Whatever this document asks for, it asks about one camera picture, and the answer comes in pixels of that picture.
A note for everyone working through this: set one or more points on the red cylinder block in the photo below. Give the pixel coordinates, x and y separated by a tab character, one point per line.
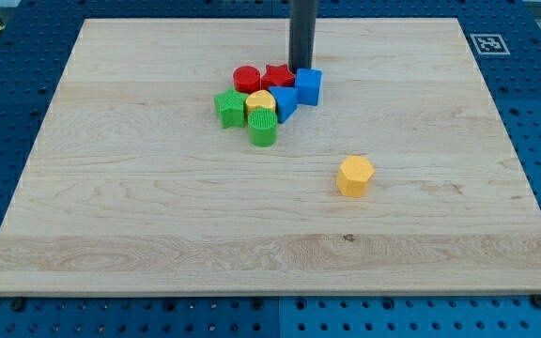
247	79

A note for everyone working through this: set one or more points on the yellow hexagon block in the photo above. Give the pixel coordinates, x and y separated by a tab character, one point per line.
353	176

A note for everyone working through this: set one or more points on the red star block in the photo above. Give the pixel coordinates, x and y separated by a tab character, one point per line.
279	75

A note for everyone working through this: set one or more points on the green star block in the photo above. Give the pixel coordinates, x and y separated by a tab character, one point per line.
229	107

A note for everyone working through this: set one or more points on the black bolt left front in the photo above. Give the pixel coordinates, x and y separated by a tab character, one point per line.
17	305

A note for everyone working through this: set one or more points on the blue cube block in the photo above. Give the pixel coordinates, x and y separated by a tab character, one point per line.
308	83

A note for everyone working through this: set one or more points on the black bolt right front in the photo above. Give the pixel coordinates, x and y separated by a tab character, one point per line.
536	300

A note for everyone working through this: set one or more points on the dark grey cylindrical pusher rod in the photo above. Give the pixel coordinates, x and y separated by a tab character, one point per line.
302	24

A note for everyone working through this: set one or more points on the light wooden board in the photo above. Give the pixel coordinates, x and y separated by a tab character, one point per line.
134	189

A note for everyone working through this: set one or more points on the green cylinder block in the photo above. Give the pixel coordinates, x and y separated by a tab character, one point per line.
262	127

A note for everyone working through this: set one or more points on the white fiducial marker tag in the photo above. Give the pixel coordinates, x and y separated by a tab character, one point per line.
489	44

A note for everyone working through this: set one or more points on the yellow heart block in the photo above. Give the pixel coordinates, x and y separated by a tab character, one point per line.
260	99

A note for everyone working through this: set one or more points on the blue triangle block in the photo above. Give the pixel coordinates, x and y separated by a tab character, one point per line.
286	101

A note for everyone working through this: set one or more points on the black bolt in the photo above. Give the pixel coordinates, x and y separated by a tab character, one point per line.
17	305
536	300

